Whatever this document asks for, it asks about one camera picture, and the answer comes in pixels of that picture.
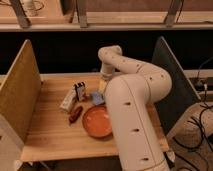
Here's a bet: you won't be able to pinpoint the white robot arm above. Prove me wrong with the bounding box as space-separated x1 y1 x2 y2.
98 45 172 171

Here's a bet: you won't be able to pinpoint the black white eraser box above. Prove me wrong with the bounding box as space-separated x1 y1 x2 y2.
74 82 86 101

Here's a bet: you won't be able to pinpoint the blue sponge cloth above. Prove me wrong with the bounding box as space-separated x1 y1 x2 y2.
91 92 105 105

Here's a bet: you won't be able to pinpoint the orange round plate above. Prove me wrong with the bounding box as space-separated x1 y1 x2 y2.
82 106 112 138

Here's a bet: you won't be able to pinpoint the white rectangular box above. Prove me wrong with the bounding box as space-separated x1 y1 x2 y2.
60 88 76 112

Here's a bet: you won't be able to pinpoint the dark red sausage toy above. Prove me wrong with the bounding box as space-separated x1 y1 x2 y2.
69 106 83 124

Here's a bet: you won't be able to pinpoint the dark right side panel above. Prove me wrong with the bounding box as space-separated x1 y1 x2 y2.
152 37 201 139

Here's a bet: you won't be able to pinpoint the left wooden side panel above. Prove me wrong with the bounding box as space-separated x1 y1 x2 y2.
0 40 41 146

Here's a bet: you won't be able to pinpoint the white object on shelf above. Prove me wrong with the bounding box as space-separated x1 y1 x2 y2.
23 0 37 17

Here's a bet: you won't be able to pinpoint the black cables on floor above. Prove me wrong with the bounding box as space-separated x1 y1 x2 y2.
171 56 213 171

